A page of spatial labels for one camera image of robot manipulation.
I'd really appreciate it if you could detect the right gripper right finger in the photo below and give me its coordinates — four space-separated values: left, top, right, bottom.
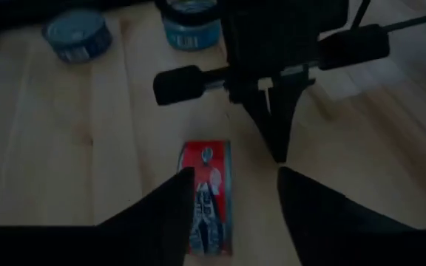
276 166 426 266

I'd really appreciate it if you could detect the blue seafood can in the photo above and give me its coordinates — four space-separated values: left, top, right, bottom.
41 9 113 64

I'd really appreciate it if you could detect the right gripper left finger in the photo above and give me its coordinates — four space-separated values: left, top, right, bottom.
0 166 196 266

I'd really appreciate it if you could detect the teal seafood can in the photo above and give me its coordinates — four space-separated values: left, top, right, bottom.
160 0 223 52

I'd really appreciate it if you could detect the red seafood can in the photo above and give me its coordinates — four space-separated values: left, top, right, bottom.
177 139 234 256

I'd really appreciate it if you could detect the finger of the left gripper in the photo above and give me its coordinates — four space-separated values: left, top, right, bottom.
271 73 316 163
229 87 280 163

